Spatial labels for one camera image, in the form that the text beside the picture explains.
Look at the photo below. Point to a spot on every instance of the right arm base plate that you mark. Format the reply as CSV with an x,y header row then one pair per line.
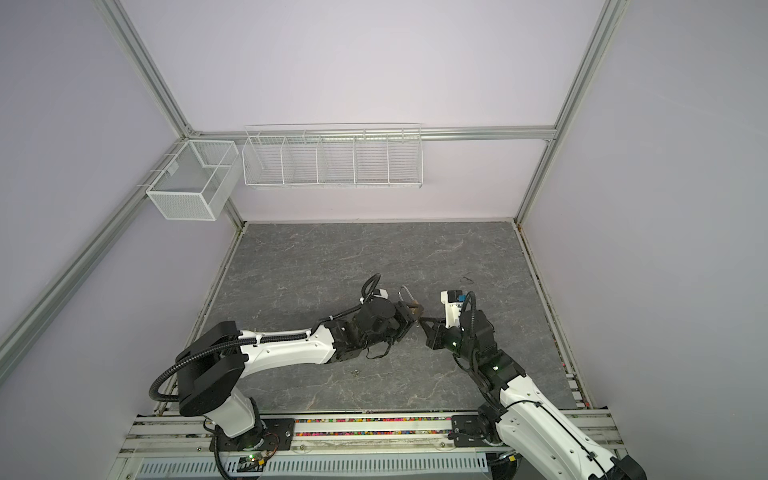
x,y
471,430

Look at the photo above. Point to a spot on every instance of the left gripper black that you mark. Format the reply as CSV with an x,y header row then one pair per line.
x,y
405,318

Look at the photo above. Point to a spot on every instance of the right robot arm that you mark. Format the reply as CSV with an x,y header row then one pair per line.
x,y
518,414

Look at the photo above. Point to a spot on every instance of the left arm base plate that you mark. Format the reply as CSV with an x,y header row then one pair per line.
x,y
273,434

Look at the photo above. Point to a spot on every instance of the white wire shelf basket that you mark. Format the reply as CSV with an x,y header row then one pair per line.
x,y
333,155

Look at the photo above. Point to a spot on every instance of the brass padlock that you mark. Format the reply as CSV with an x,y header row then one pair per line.
x,y
413,305

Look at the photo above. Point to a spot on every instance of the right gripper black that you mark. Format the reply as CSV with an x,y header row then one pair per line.
x,y
436,334

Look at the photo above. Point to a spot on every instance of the white mesh box basket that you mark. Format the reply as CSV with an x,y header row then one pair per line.
x,y
197,181

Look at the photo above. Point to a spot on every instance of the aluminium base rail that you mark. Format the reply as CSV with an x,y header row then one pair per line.
x,y
313,433

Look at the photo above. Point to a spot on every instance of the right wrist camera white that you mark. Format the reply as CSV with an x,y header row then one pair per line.
x,y
452,301

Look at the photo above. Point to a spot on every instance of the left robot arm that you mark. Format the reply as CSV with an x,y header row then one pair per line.
x,y
203,380

